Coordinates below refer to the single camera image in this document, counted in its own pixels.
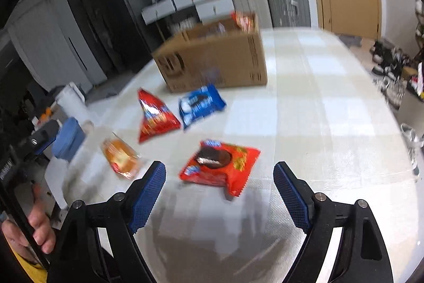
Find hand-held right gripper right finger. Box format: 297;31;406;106
273;161;395;283

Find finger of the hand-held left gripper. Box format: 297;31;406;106
23;120;62;156

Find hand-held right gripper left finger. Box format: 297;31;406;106
46;161;167;283

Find orange bread packet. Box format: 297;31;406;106
100;132;141;180

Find red-orange Oreo snack packet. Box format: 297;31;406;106
179;139;261;199

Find red chip packet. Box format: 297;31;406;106
137;88;182;143

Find blue cookie packet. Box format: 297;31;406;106
178;84;227;130

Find brown cardboard box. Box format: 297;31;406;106
152;13;268;93

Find red foil snack packet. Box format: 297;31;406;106
231;12;257;33

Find person's left hand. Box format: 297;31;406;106
0;184;57;267

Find white bowl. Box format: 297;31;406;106
80;119;96;135

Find white wardrobe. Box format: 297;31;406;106
7;0;107;93

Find white sneakers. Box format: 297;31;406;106
399;123;424;177

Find black cabinet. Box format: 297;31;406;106
61;0;133;73

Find pile of floor shoes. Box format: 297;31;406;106
369;39;424;109

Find grey door mat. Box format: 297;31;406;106
339;34;363;46

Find grey refrigerator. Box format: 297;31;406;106
111;0;166;38

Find small cardboard floor box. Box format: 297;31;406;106
399;64;424;94

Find woven laundry basket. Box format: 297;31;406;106
167;16;199;36

